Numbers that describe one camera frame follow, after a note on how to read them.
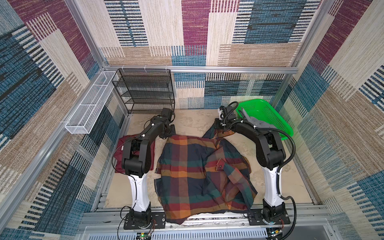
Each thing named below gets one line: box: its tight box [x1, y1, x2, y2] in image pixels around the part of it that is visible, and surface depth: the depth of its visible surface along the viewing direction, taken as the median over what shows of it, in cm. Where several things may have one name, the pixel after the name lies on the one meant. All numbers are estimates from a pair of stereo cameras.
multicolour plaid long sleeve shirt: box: [154, 123, 258, 224], surface depth 85 cm
